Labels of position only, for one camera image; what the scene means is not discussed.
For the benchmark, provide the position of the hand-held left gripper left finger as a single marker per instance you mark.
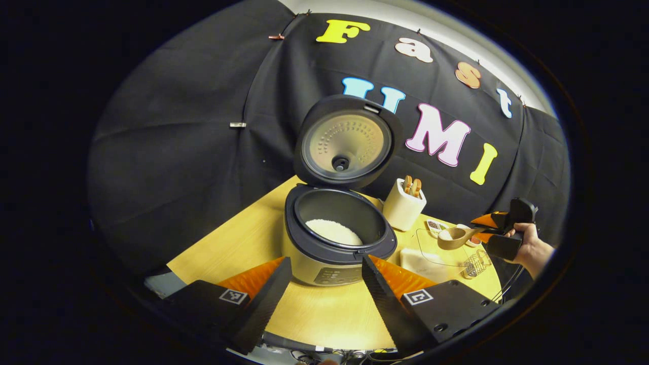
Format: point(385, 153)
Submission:
point(263, 304)

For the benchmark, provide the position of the clear plastic rice container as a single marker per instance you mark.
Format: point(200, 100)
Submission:
point(426, 243)

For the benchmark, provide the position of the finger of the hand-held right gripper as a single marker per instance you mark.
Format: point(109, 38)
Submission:
point(487, 236)
point(489, 220)

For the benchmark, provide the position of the grey silver rice cooker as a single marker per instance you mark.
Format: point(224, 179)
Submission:
point(324, 263)

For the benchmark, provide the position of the white toaster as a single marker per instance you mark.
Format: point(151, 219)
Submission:
point(400, 210)

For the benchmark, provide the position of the white round plate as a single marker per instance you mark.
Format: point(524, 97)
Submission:
point(476, 242)

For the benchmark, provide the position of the black backdrop cloth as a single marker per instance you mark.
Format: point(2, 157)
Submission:
point(177, 126)

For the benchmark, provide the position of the small red clip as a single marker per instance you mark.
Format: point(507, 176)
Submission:
point(277, 36)

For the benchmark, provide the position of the white divided dish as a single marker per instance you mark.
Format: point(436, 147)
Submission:
point(433, 225)

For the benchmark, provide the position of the wooden spoon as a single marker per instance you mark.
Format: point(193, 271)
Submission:
point(454, 239)

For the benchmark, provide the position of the white rice heap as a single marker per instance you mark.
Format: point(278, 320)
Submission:
point(332, 232)

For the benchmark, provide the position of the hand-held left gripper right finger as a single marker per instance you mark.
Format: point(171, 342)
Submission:
point(388, 304)

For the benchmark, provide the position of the toast bread slice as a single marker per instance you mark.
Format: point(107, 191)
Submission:
point(417, 188)
point(407, 185)

